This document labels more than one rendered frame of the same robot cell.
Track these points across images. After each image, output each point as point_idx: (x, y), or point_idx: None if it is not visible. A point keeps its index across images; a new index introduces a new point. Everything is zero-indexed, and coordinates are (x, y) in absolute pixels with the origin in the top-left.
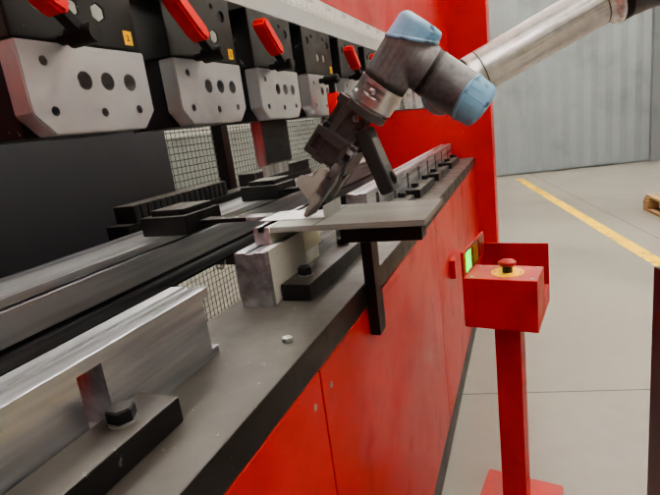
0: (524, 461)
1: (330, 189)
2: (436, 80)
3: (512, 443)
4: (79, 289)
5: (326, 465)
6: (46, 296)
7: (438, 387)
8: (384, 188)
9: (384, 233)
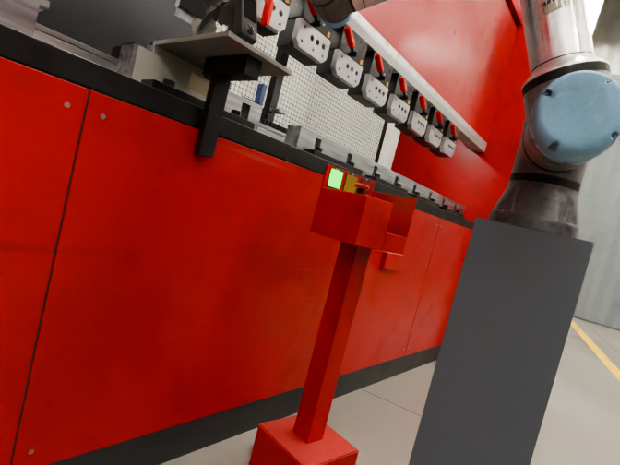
0: (320, 388)
1: (207, 28)
2: None
3: (316, 367)
4: None
5: (60, 161)
6: None
7: (307, 327)
8: (237, 30)
9: (226, 66)
